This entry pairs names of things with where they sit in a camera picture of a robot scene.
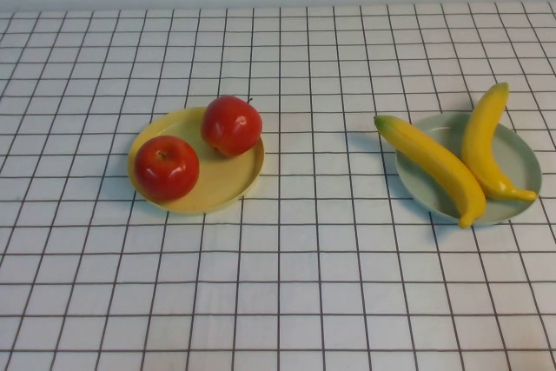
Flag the red plastic apple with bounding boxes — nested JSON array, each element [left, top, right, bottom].
[[201, 95, 265, 158], [133, 135, 201, 202]]

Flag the yellow banana with green tip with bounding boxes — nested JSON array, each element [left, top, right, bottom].
[[374, 115, 487, 229]]

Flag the yellow plastic banana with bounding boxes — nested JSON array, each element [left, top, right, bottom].
[[460, 82, 539, 202]]

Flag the yellow plastic plate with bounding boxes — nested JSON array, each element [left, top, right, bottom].
[[127, 105, 266, 215]]

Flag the light blue plastic plate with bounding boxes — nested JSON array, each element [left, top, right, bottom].
[[394, 112, 544, 228]]

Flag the white grid tablecloth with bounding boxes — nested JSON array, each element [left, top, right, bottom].
[[0, 1, 556, 371]]

